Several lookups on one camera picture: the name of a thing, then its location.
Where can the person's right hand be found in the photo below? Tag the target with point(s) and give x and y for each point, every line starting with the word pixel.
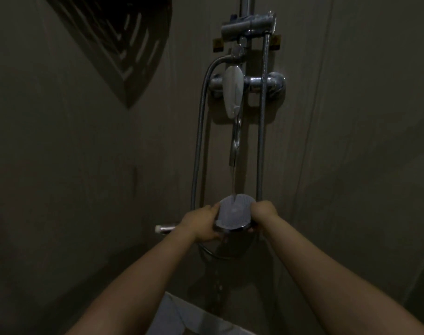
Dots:
pixel 266 214

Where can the person's left hand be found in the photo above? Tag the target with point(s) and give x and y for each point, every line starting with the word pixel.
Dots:
pixel 198 223

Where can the person's left thumb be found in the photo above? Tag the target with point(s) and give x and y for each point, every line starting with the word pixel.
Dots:
pixel 214 209

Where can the person's right thumb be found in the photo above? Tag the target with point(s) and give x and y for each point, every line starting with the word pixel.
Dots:
pixel 256 210

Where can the chrome handheld shower head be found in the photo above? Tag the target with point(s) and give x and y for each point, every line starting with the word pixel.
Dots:
pixel 233 214

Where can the person's right forearm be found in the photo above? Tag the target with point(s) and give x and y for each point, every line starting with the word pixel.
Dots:
pixel 337 289

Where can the person's left forearm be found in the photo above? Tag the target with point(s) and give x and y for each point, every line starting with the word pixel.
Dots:
pixel 135 286

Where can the chrome tub spout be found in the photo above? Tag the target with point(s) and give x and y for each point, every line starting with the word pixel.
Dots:
pixel 236 139

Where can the white cloth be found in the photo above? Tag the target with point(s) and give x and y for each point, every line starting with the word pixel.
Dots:
pixel 191 319

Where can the chrome shower mixer valve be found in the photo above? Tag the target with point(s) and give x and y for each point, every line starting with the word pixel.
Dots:
pixel 248 82

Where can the dark corner shelf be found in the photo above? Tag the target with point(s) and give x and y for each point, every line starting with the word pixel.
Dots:
pixel 117 38

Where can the chrome shower riser pipe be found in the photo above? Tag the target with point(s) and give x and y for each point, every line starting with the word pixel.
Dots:
pixel 246 3

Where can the chrome shower head bracket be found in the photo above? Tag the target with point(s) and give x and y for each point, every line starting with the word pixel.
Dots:
pixel 248 27

